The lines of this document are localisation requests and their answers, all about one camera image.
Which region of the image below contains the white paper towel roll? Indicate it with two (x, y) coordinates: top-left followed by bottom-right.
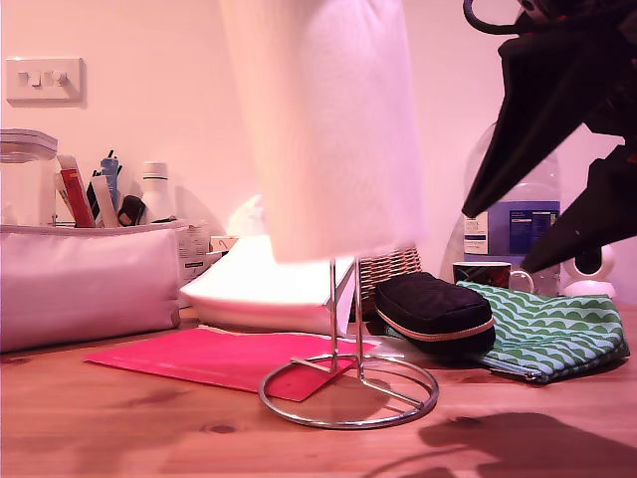
(218, 0), (430, 264)

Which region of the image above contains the metallic wire towel stand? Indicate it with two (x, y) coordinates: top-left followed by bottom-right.
(258, 253), (440, 430)

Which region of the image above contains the large clear water bottle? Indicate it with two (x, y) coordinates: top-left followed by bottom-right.
(462, 123), (563, 298)

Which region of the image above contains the green wave pattern pouch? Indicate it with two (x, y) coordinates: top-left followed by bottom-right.
(456, 281), (631, 384)

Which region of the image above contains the dark patterned mug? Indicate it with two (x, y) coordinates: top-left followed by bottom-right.
(451, 261), (536, 296)

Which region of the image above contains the black zip case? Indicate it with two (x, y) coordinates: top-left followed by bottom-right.
(373, 271), (498, 358)

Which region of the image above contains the white crumpled tissue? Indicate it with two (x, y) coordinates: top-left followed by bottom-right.
(227, 193), (265, 238)

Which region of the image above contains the small candy cane box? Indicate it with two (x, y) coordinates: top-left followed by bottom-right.
(210, 236), (241, 256)

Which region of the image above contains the white folded paper bag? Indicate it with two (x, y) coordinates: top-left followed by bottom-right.
(179, 233), (359, 336)

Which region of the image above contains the white printed box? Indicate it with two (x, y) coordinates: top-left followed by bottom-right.
(177, 222), (213, 283)

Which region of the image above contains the white plastic bottle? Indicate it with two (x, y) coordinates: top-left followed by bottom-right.
(140, 161), (179, 224)

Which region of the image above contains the pink paper sheet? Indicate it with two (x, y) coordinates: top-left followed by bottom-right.
(83, 327), (369, 403)

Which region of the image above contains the small dark brown object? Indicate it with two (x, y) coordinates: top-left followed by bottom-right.
(117, 194), (148, 226)

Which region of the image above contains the black white tube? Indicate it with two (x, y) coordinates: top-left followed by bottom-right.
(87, 168), (120, 229)

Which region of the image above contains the red white carton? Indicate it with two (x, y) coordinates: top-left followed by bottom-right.
(55, 153), (97, 229)

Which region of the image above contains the white padded pouch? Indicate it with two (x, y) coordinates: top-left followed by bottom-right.
(0, 221), (183, 354)

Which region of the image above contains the clear storage jar with lid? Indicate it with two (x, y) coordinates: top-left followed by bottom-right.
(0, 127), (60, 228)

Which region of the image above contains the small white round camera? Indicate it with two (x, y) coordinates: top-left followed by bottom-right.
(560, 246), (618, 300)

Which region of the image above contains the wicker basket with handle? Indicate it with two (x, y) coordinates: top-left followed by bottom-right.
(355, 246), (423, 320)

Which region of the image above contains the white wall switch plate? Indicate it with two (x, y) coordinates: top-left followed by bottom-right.
(5, 57), (86, 109)

